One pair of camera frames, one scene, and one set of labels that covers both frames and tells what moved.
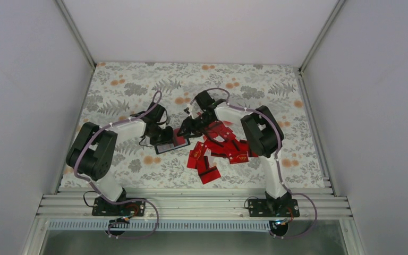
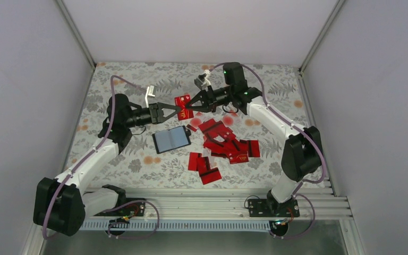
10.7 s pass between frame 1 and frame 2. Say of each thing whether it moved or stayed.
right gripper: moved
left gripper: moved
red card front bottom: stayed
